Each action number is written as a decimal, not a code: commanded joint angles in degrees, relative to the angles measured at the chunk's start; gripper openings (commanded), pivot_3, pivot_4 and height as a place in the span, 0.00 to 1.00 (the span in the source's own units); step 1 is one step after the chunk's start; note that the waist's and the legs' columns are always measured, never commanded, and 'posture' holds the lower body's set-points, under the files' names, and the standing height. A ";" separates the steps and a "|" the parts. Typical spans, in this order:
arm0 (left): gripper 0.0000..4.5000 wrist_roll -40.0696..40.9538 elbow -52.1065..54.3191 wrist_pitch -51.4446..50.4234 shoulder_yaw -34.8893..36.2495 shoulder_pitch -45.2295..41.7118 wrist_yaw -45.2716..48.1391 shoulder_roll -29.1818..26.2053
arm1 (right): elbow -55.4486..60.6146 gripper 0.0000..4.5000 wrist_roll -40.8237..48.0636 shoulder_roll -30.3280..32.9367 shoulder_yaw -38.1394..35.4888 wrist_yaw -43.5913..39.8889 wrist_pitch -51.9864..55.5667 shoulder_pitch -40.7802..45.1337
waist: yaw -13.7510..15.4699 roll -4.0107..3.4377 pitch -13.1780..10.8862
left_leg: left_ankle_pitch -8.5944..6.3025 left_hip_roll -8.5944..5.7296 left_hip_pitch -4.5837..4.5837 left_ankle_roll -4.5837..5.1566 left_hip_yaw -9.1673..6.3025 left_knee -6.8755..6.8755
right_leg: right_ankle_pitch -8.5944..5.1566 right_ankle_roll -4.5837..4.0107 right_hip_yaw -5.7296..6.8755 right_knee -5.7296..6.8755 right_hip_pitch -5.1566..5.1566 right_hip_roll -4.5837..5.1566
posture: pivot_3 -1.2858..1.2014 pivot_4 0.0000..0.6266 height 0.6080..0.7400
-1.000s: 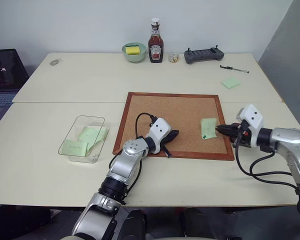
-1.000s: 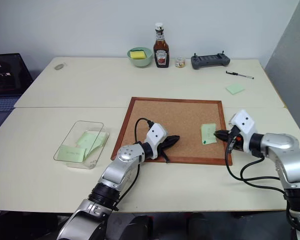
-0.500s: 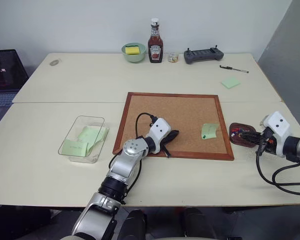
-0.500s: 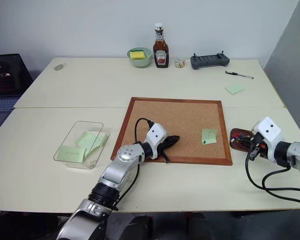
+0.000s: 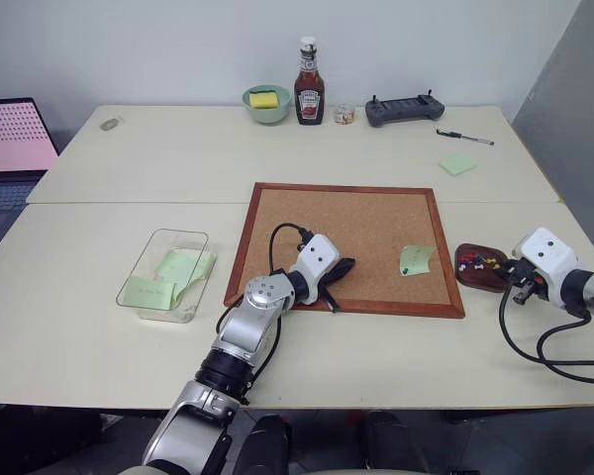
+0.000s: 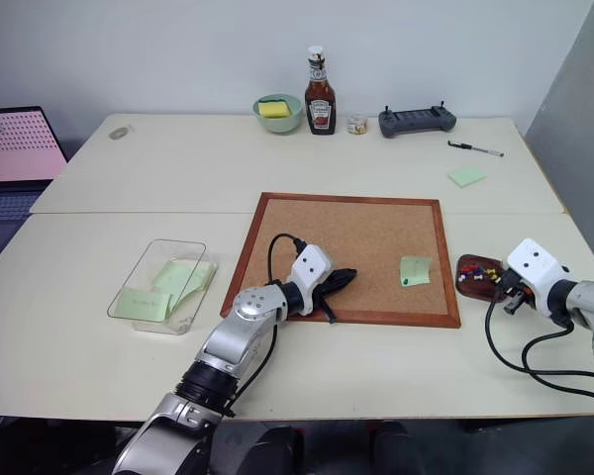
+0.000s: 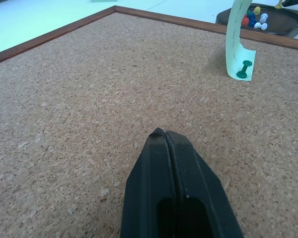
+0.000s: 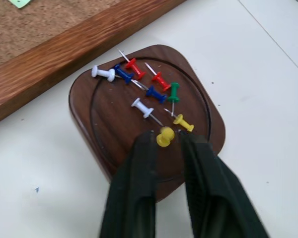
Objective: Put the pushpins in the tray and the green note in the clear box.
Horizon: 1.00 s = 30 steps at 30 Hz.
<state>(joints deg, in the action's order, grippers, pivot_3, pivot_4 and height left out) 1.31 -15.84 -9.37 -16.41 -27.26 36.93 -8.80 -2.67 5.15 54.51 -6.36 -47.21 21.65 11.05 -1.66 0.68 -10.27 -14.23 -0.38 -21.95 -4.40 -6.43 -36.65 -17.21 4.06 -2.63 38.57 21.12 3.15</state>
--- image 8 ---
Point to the dark wooden tray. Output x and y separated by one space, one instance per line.
119 119

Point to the cork board with wooden frame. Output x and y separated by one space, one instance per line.
39 44

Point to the white pushpin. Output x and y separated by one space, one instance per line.
103 73
142 107

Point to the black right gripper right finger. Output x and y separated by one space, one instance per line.
213 196

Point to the yellow pushpin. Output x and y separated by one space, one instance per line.
165 136
182 122

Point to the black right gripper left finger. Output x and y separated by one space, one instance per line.
131 188

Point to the red pushpin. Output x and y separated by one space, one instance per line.
161 80
135 68

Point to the blue pushpin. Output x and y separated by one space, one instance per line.
124 74
156 94

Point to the green pushpin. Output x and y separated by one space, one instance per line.
174 93

